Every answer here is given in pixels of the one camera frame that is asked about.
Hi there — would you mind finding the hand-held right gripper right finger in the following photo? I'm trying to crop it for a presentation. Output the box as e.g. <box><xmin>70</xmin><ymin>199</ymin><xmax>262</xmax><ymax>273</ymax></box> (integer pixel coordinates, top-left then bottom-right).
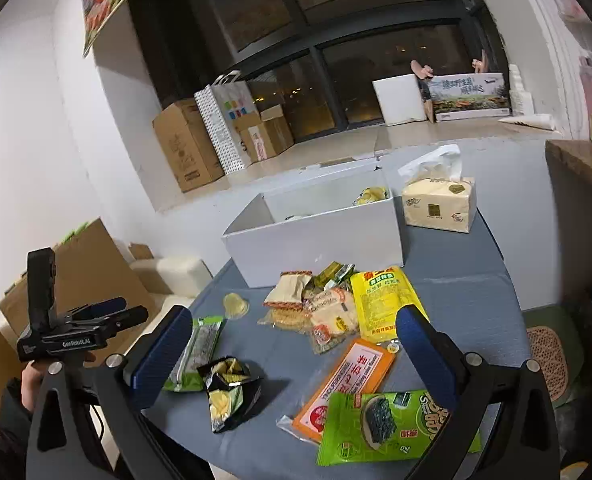
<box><xmin>395</xmin><ymin>304</ymin><xmax>562</xmax><ymax>480</ymax></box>

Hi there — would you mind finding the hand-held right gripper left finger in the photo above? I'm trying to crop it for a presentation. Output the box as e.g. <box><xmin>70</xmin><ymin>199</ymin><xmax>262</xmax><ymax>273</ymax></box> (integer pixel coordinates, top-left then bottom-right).
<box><xmin>26</xmin><ymin>305</ymin><xmax>197</xmax><ymax>480</ymax></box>

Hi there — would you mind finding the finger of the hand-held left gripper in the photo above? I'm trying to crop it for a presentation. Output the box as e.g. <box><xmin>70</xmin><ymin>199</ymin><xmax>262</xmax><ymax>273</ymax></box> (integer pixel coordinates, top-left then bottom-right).
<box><xmin>76</xmin><ymin>297</ymin><xmax>127</xmax><ymax>319</ymax></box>
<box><xmin>100</xmin><ymin>306</ymin><xmax>149</xmax><ymax>334</ymax></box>

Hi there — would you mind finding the green wafer packet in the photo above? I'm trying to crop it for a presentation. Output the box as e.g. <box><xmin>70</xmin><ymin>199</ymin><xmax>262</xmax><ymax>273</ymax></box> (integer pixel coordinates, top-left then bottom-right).
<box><xmin>163</xmin><ymin>315</ymin><xmax>225</xmax><ymax>393</ymax></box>

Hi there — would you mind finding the black yellow snack packet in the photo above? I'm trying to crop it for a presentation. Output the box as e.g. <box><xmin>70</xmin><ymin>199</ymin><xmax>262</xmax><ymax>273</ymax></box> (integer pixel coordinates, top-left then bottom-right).
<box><xmin>197</xmin><ymin>356</ymin><xmax>264</xmax><ymax>433</ymax></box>

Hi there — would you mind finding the orange snack packet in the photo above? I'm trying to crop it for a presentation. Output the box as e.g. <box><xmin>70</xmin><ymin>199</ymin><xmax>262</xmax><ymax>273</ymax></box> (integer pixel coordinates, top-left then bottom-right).
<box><xmin>276</xmin><ymin>337</ymin><xmax>397</xmax><ymax>443</ymax></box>

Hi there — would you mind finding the small jelly cup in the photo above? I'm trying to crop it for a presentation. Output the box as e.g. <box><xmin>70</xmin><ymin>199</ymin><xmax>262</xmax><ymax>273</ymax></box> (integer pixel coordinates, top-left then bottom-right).
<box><xmin>223</xmin><ymin>291</ymin><xmax>250</xmax><ymax>320</ymax></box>

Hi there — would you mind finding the green seaweed packet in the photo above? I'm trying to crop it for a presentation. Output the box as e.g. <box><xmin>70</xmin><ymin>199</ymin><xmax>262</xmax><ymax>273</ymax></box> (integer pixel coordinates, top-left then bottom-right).
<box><xmin>317</xmin><ymin>390</ymin><xmax>482</xmax><ymax>466</ymax></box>

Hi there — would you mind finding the white rice cracker packet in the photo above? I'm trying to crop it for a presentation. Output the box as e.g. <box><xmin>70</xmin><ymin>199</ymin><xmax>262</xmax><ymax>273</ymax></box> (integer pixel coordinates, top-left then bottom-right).
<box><xmin>303</xmin><ymin>287</ymin><xmax>361</xmax><ymax>356</ymax></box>

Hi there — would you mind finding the clear golden snack packet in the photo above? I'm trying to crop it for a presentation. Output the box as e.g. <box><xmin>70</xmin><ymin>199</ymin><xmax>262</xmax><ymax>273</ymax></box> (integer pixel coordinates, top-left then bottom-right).
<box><xmin>257</xmin><ymin>305</ymin><xmax>311</xmax><ymax>333</ymax></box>

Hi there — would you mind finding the beige red-ended wafer packet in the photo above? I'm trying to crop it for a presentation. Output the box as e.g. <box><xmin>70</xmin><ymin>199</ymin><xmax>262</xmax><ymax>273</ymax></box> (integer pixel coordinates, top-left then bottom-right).
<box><xmin>263</xmin><ymin>270</ymin><xmax>313</xmax><ymax>311</ymax></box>

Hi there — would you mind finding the white cardboard box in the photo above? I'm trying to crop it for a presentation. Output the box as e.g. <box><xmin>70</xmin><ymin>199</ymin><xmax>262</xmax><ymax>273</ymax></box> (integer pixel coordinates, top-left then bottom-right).
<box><xmin>221</xmin><ymin>156</ymin><xmax>407</xmax><ymax>288</ymax></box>

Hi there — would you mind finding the person's left forearm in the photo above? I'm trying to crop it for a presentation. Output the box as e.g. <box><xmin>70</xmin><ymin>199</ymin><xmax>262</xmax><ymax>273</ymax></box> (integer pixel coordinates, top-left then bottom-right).
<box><xmin>0</xmin><ymin>380</ymin><xmax>34</xmax><ymax>480</ymax></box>

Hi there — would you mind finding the person's left hand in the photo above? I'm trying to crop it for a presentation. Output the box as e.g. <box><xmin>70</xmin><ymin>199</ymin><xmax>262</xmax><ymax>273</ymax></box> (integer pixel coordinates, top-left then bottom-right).
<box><xmin>20</xmin><ymin>359</ymin><xmax>47</xmax><ymax>414</ymax></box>

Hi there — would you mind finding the flat cardboard sheet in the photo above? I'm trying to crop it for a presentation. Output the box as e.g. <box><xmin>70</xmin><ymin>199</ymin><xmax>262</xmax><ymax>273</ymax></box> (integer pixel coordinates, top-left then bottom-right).
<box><xmin>0</xmin><ymin>217</ymin><xmax>157</xmax><ymax>356</ymax></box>

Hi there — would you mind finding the cream cushion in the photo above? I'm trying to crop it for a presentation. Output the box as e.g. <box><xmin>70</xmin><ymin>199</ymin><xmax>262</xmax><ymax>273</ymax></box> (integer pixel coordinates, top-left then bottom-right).
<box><xmin>130</xmin><ymin>256</ymin><xmax>214</xmax><ymax>296</ymax></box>

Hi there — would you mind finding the round woven stool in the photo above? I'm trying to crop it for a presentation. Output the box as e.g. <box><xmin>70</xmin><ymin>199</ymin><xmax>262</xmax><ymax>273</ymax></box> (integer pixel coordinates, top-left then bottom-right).
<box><xmin>521</xmin><ymin>305</ymin><xmax>584</xmax><ymax>406</ymax></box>

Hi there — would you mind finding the yellow tissue pack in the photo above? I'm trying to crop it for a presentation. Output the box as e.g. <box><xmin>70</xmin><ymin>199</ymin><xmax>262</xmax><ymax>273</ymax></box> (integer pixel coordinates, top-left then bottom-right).
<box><xmin>398</xmin><ymin>144</ymin><xmax>478</xmax><ymax>236</ymax></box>

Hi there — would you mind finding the yellow snack bag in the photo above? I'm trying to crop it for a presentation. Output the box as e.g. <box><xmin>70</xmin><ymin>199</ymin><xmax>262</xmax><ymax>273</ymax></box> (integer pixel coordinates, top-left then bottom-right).
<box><xmin>353</xmin><ymin>186</ymin><xmax>389</xmax><ymax>207</ymax></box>

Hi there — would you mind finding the large cardboard box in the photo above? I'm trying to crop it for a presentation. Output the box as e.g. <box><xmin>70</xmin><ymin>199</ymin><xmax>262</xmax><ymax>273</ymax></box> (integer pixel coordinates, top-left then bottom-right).
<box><xmin>152</xmin><ymin>99</ymin><xmax>225</xmax><ymax>193</ymax></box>

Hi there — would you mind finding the polka-dot paper bag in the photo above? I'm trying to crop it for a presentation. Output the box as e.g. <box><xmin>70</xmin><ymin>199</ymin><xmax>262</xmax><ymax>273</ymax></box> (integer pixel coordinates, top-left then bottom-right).
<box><xmin>194</xmin><ymin>71</ymin><xmax>257</xmax><ymax>175</ymax></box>

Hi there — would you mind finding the small open cardboard box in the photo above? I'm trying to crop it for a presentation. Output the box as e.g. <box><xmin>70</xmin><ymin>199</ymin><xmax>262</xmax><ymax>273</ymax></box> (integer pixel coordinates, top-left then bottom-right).
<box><xmin>233</xmin><ymin>105</ymin><xmax>295</xmax><ymax>163</ymax></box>

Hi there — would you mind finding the wooden cabinet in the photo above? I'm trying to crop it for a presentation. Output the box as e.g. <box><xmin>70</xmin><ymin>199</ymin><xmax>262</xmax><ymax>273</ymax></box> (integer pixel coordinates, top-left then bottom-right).
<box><xmin>545</xmin><ymin>137</ymin><xmax>592</xmax><ymax>301</ymax></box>

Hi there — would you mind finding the white squeeze tube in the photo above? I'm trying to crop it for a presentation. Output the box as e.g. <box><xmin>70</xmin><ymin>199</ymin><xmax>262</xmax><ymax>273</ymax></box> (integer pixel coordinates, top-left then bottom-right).
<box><xmin>498</xmin><ymin>114</ymin><xmax>557</xmax><ymax>131</ymax></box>

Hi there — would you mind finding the white foam box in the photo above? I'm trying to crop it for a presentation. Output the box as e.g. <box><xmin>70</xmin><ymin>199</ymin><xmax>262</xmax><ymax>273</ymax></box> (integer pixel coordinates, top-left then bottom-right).
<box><xmin>372</xmin><ymin>74</ymin><xmax>429</xmax><ymax>126</ymax></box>

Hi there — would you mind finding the landscape printed box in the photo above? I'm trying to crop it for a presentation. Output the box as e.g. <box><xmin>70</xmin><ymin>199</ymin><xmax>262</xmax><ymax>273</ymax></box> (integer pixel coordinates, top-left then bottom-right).
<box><xmin>423</xmin><ymin>72</ymin><xmax>512</xmax><ymax>122</ymax></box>

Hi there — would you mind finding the white bottle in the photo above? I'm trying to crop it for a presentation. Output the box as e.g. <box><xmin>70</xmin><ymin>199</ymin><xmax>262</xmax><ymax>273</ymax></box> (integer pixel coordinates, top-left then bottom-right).
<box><xmin>508</xmin><ymin>64</ymin><xmax>534</xmax><ymax>116</ymax></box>

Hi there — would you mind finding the dark framed window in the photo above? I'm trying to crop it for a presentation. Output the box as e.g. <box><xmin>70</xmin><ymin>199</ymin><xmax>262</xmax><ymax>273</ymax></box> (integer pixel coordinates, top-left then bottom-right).
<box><xmin>126</xmin><ymin>0</ymin><xmax>507</xmax><ymax>146</ymax></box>

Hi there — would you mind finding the white curtain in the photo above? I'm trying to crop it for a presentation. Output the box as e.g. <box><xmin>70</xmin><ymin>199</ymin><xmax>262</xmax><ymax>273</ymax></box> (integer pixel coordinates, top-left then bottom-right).
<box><xmin>516</xmin><ymin>0</ymin><xmax>592</xmax><ymax>136</ymax></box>

